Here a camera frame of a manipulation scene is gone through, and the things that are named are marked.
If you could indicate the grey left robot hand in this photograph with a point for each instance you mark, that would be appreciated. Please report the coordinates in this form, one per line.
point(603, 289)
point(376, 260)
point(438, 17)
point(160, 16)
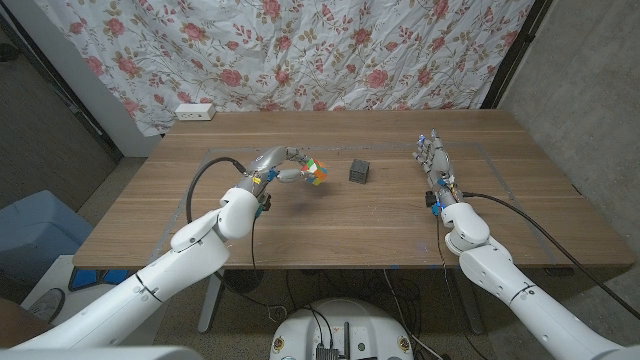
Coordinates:
point(265, 160)

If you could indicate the person's leg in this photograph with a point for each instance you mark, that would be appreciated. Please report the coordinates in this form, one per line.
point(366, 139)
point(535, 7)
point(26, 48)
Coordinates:
point(20, 325)

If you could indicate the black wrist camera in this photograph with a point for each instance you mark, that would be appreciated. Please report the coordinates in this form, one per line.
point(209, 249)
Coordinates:
point(266, 202)
point(430, 198)

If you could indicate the grey sneaker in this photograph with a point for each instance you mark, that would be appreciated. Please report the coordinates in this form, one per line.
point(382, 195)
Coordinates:
point(47, 305)

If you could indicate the black round floor fan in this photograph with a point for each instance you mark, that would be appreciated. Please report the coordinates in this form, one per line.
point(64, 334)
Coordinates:
point(242, 281)

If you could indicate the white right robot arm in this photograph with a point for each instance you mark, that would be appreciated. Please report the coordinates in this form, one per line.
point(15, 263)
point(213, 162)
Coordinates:
point(500, 275)

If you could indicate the black backdrop stand pole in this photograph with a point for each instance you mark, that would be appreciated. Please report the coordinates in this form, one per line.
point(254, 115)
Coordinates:
point(519, 50)

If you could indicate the white robot torso base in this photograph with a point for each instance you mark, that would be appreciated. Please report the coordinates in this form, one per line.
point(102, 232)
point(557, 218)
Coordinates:
point(370, 325)

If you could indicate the white floor platform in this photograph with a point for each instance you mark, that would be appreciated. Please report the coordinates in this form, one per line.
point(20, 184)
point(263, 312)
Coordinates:
point(55, 275)

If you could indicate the white power strip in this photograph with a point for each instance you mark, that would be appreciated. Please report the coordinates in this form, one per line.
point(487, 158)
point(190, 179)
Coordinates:
point(195, 111)

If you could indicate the blue padded chair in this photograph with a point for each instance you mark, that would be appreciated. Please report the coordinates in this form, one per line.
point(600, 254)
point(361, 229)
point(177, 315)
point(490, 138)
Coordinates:
point(35, 235)

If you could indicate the grey table leg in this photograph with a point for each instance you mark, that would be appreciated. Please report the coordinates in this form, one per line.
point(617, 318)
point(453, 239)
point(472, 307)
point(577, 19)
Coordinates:
point(472, 315)

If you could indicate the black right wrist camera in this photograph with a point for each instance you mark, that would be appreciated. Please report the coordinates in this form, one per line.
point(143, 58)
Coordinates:
point(430, 198)

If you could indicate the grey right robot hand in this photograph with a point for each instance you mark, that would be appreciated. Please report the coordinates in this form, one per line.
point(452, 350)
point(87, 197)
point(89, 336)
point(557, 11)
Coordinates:
point(439, 162)

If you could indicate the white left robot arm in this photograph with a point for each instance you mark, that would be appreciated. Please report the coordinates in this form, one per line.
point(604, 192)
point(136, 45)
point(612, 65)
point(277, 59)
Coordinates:
point(150, 285)

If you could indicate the white table leg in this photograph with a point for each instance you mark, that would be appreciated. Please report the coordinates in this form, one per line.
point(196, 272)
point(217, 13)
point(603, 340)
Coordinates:
point(210, 310)

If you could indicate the black wall frame bar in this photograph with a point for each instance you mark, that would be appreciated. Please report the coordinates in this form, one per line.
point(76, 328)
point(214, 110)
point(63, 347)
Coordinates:
point(112, 147)

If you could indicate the dark grey block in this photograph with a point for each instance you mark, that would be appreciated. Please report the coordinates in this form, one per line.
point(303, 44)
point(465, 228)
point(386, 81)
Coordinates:
point(359, 171)

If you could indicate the blue foot pedal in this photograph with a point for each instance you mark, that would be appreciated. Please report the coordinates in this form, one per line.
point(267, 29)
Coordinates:
point(85, 279)

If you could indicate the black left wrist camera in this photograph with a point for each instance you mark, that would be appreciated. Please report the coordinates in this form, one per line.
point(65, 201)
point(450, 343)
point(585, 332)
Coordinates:
point(266, 202)

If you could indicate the floral backdrop cloth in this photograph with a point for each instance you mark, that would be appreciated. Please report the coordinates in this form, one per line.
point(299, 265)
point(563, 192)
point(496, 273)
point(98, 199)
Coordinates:
point(300, 50)

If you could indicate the multicoloured Rubik's cube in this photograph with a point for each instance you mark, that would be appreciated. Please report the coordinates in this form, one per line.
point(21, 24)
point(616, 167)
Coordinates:
point(317, 172)

